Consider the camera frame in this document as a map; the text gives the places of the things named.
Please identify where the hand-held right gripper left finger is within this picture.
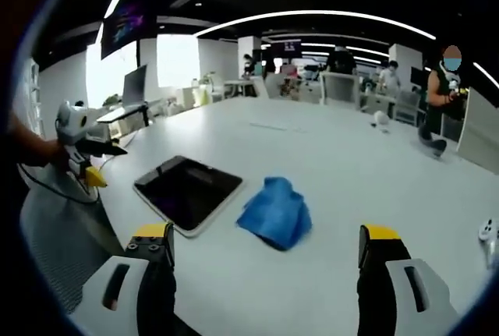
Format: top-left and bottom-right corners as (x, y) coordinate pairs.
(72, 222), (177, 336)

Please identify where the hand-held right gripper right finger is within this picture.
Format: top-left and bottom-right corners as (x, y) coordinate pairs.
(356, 225), (461, 336)

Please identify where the black tablet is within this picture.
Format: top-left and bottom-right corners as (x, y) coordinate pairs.
(133, 155), (244, 239)

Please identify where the blue cleaning cloth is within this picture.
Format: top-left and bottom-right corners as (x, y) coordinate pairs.
(235, 175), (313, 252)

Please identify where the person's left hand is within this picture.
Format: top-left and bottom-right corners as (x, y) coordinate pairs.
(27, 135), (73, 169)

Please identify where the grey mesh office chair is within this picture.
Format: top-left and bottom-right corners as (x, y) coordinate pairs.
(19, 164), (126, 316)

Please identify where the white game controller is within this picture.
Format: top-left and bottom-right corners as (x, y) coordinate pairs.
(477, 217), (499, 271)

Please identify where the hanging dark display screen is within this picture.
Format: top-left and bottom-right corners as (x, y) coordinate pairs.
(100, 0), (161, 60)

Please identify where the white panel board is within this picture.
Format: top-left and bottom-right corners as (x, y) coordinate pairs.
(455, 86), (499, 177)

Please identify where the small white round object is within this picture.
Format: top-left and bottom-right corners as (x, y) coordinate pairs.
(370, 110), (391, 129)

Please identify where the white office chair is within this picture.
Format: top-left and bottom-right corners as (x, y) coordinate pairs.
(319, 71), (362, 113)

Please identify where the black cable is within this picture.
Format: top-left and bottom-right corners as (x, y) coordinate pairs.
(17, 162), (103, 205)

